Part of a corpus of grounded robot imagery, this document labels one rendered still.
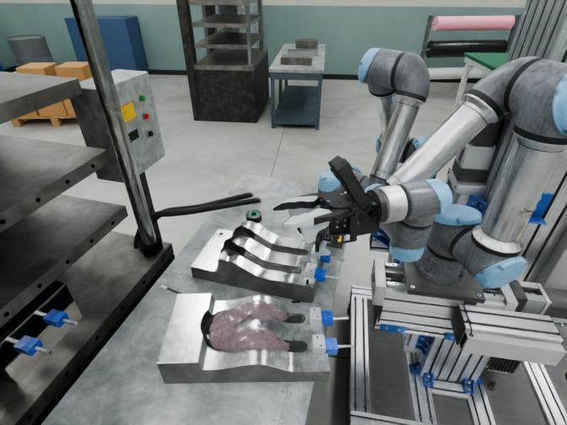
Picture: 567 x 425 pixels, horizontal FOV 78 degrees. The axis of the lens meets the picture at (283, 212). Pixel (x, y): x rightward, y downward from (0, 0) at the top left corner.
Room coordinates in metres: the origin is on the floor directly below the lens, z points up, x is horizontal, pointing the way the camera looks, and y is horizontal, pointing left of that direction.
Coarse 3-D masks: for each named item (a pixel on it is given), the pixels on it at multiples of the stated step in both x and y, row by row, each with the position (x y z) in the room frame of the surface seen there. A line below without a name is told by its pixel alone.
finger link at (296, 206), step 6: (294, 198) 0.59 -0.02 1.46; (300, 198) 0.58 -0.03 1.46; (306, 198) 0.58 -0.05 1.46; (312, 198) 0.58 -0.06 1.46; (282, 204) 0.57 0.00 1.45; (288, 204) 0.57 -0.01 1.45; (294, 204) 0.57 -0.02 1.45; (300, 204) 0.57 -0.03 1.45; (306, 204) 0.57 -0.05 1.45; (312, 204) 0.57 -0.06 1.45; (276, 210) 0.56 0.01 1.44; (288, 210) 0.58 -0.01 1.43; (294, 210) 0.58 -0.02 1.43; (300, 210) 0.58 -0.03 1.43; (306, 210) 0.58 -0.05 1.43; (312, 210) 0.58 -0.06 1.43
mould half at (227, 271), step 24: (216, 240) 1.18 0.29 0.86; (240, 240) 1.09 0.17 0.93; (288, 240) 1.15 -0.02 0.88; (192, 264) 1.03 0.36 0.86; (216, 264) 1.03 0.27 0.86; (240, 264) 0.96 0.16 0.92; (288, 264) 1.00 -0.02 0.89; (264, 288) 0.93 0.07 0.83; (288, 288) 0.90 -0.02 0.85; (312, 288) 0.88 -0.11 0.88
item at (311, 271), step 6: (312, 264) 0.97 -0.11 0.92; (306, 270) 0.94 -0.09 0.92; (312, 270) 0.94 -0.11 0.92; (318, 270) 0.95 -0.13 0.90; (324, 270) 0.95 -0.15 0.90; (306, 276) 0.93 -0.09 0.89; (312, 276) 0.92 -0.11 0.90; (318, 276) 0.92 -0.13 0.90; (324, 276) 0.92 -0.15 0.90; (330, 276) 0.93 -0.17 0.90
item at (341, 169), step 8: (336, 160) 0.58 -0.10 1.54; (344, 160) 0.57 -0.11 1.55; (336, 168) 0.56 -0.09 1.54; (344, 168) 0.56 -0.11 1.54; (352, 168) 0.57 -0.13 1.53; (336, 176) 0.57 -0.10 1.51; (344, 176) 0.55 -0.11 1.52; (352, 176) 0.56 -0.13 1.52; (344, 184) 0.56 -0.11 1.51; (352, 184) 0.56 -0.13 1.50; (352, 192) 0.56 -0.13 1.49; (360, 192) 0.56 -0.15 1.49; (360, 200) 0.56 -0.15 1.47; (368, 200) 0.56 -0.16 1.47; (360, 208) 0.56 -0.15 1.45
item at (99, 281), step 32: (96, 256) 1.16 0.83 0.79; (128, 256) 1.16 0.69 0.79; (160, 256) 1.16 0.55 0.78; (96, 288) 0.97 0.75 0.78; (128, 288) 0.97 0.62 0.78; (96, 320) 0.81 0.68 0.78; (64, 352) 0.68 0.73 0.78; (0, 384) 0.58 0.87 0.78; (32, 384) 0.58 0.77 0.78; (64, 384) 0.61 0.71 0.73; (32, 416) 0.50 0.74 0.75
